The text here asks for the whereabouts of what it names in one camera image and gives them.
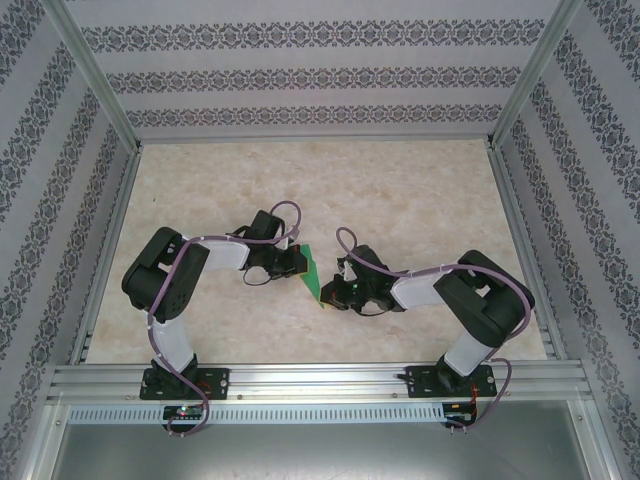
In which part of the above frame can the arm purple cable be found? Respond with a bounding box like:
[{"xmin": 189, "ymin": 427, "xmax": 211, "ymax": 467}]
[
  {"xmin": 335, "ymin": 227, "xmax": 535, "ymax": 436},
  {"xmin": 146, "ymin": 200, "xmax": 304, "ymax": 440}
]

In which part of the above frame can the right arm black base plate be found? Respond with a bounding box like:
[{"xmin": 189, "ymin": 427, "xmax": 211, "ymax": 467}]
[{"xmin": 407, "ymin": 364, "xmax": 501, "ymax": 400}]

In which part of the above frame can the aluminium mounting rail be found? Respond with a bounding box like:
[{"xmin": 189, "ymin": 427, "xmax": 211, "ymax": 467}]
[{"xmin": 47, "ymin": 363, "xmax": 594, "ymax": 401}]

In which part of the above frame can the slotted grey cable duct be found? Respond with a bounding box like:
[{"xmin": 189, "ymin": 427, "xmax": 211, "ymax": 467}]
[{"xmin": 67, "ymin": 402, "xmax": 446, "ymax": 426}]

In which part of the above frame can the aluminium side rail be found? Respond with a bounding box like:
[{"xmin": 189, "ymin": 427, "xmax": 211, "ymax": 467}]
[
  {"xmin": 489, "ymin": 144, "xmax": 571, "ymax": 364},
  {"xmin": 67, "ymin": 144, "xmax": 144, "ymax": 366}
]

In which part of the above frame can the left gripper thin black cable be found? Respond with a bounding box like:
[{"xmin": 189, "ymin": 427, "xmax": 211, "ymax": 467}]
[{"xmin": 242, "ymin": 267, "xmax": 274, "ymax": 287}]

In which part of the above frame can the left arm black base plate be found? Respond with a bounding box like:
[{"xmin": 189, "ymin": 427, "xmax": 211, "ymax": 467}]
[{"xmin": 139, "ymin": 367, "xmax": 231, "ymax": 401}]

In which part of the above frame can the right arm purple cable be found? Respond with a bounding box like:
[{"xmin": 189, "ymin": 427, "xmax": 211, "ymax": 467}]
[{"xmin": 335, "ymin": 227, "xmax": 535, "ymax": 436}]

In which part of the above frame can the green paper sheet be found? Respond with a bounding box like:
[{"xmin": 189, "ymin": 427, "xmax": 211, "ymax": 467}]
[{"xmin": 298, "ymin": 243, "xmax": 325, "ymax": 304}]

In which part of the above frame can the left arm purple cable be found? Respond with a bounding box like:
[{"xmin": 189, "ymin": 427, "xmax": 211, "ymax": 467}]
[{"xmin": 146, "ymin": 200, "xmax": 304, "ymax": 440}]

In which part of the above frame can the aluminium frame post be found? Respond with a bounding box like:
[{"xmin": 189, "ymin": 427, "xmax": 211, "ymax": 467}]
[
  {"xmin": 43, "ymin": 0, "xmax": 144, "ymax": 151},
  {"xmin": 485, "ymin": 0, "xmax": 587, "ymax": 151}
]

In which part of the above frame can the grey metal sheet tray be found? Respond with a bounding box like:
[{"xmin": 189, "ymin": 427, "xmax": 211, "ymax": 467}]
[{"xmin": 42, "ymin": 399, "xmax": 619, "ymax": 480}]

